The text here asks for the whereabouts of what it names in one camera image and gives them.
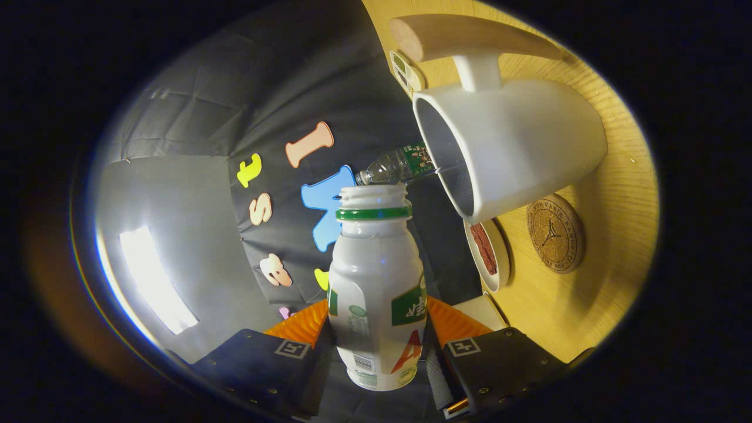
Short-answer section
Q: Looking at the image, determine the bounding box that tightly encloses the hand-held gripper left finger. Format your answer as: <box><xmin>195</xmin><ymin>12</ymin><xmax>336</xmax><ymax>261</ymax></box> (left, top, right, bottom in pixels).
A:
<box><xmin>188</xmin><ymin>298</ymin><xmax>338</xmax><ymax>421</ymax></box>

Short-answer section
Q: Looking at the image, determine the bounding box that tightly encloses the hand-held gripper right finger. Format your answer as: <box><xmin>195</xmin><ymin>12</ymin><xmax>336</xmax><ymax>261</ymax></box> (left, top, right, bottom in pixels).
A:
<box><xmin>422</xmin><ymin>296</ymin><xmax>569</xmax><ymax>420</ymax></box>

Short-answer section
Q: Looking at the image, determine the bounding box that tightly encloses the round cork coaster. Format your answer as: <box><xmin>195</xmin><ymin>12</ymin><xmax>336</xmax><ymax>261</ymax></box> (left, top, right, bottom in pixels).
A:
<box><xmin>527</xmin><ymin>194</ymin><xmax>586</xmax><ymax>274</ymax></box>

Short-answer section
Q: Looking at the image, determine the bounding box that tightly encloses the white juice bottle green label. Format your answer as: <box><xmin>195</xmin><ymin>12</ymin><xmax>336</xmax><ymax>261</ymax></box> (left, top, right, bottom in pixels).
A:
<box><xmin>327</xmin><ymin>184</ymin><xmax>428</xmax><ymax>392</ymax></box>

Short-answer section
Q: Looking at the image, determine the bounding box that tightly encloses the white cup wooden handle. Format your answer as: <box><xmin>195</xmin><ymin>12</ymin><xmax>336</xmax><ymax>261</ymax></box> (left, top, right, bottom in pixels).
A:
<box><xmin>391</xmin><ymin>15</ymin><xmax>609</xmax><ymax>226</ymax></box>

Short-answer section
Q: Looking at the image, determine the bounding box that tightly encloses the clear plastic water bottle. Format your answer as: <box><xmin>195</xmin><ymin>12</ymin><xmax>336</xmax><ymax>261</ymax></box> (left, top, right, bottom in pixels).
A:
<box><xmin>355</xmin><ymin>143</ymin><xmax>437</xmax><ymax>186</ymax></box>

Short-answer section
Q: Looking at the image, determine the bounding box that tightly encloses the red sausage patty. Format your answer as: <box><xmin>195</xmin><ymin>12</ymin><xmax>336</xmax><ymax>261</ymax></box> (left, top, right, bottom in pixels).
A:
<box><xmin>470</xmin><ymin>223</ymin><xmax>493</xmax><ymax>265</ymax></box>
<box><xmin>479</xmin><ymin>241</ymin><xmax>499</xmax><ymax>277</ymax></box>

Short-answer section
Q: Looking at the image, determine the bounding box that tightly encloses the white round plate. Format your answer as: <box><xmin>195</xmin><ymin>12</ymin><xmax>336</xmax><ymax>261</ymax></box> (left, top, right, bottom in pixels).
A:
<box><xmin>464</xmin><ymin>219</ymin><xmax>511</xmax><ymax>293</ymax></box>

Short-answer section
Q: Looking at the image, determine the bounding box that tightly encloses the wooden table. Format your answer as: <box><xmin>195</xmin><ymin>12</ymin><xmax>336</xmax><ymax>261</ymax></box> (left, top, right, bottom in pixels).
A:
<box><xmin>361</xmin><ymin>0</ymin><xmax>660</xmax><ymax>365</ymax></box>

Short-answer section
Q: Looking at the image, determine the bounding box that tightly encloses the white divided snack dish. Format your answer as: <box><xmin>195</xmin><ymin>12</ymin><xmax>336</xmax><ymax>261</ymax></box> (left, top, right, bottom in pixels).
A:
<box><xmin>389</xmin><ymin>50</ymin><xmax>428</xmax><ymax>98</ymax></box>

